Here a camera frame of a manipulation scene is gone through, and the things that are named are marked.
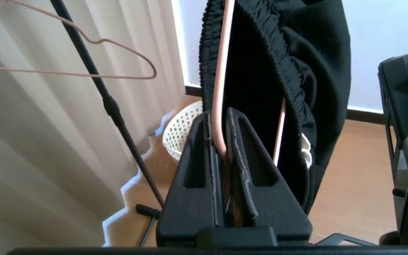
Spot white laundry basket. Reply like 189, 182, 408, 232
161, 101, 205, 162

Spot black shorts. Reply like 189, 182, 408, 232
199, 0, 352, 215

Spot beige curtain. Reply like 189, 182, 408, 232
0, 0, 187, 255

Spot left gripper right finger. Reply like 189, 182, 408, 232
226, 107, 314, 248

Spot pink clothes hanger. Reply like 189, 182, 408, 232
0, 0, 157, 81
210, 0, 286, 227

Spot black clothes rack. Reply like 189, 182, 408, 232
50, 0, 166, 249

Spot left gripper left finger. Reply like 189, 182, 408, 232
155, 111, 227, 248

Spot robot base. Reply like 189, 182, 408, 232
315, 31, 408, 248

